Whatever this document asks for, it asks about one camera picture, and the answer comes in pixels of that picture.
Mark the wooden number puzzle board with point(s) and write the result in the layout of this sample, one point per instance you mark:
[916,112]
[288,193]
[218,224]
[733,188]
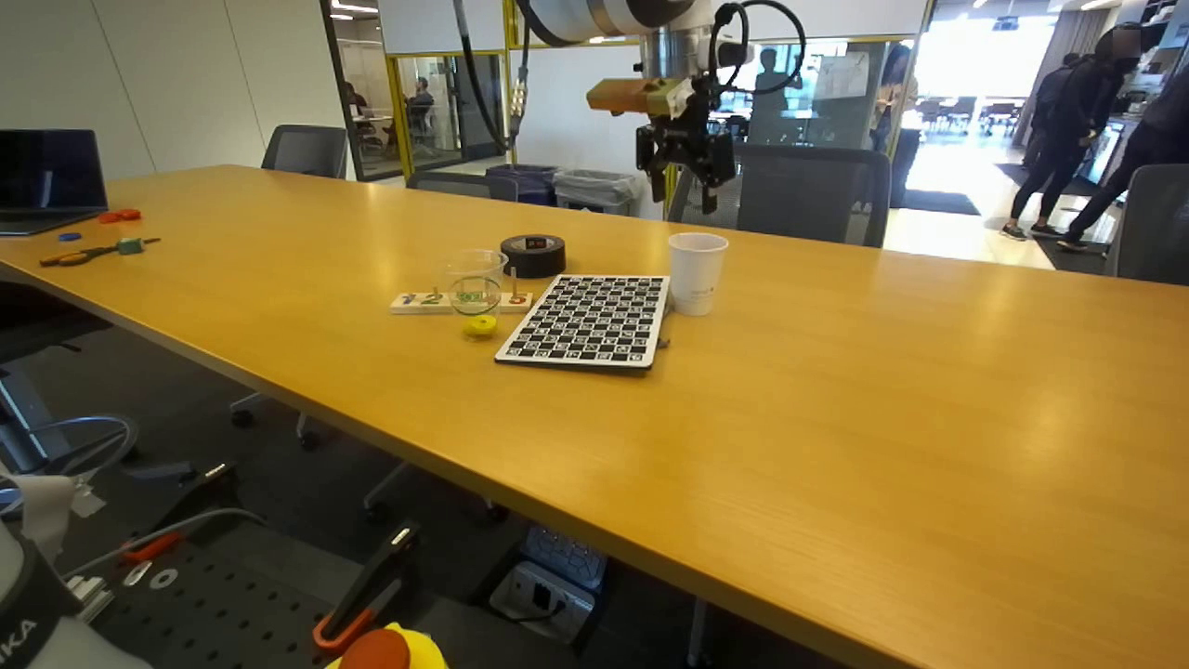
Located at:
[448,303]

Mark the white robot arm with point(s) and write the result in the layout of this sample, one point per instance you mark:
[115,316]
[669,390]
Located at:
[672,33]

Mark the black tape roll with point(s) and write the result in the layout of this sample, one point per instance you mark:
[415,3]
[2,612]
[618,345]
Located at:
[532,255]

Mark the black laptop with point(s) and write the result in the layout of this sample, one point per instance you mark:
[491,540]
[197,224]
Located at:
[48,178]

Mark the white paper cup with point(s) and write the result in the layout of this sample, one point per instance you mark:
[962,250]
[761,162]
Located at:
[695,269]

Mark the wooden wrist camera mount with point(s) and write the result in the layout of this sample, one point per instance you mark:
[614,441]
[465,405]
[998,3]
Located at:
[659,99]

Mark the yellow red emergency stop button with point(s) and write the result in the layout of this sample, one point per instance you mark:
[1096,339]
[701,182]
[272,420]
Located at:
[392,648]

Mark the checkered marker board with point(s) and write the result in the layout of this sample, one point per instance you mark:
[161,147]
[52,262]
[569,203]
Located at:
[593,319]

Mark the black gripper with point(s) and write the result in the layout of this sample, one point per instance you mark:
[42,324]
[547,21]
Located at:
[677,132]

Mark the dark office chair left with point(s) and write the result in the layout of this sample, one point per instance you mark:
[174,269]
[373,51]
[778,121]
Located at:
[304,151]

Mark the orange handled tool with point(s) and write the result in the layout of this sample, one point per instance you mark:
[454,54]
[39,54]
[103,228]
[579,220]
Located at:
[366,597]

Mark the clear plastic cup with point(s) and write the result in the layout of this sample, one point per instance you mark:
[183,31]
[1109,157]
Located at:
[473,269]

